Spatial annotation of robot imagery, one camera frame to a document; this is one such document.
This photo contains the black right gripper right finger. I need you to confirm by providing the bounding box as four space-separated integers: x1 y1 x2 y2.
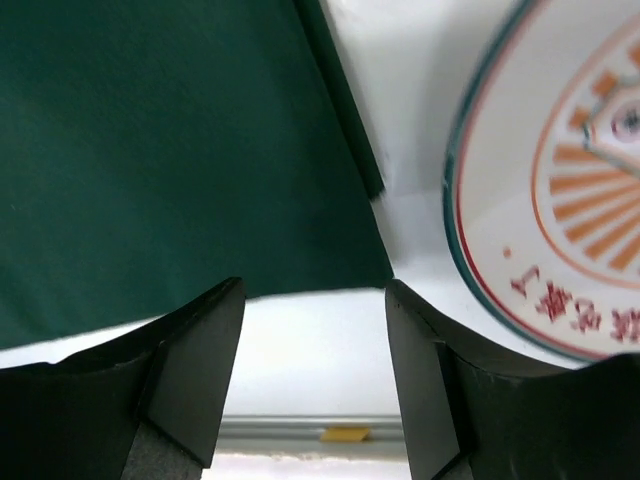
385 280 639 479

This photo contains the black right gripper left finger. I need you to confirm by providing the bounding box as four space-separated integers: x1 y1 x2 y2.
1 278 245 479

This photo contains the white plate orange sunburst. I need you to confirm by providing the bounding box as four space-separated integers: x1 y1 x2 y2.
442 0 639 361

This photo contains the dark green cloth placemat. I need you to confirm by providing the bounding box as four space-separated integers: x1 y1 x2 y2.
1 1 392 348

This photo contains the aluminium table frame rail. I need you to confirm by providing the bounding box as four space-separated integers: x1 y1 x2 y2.
217 415 406 458

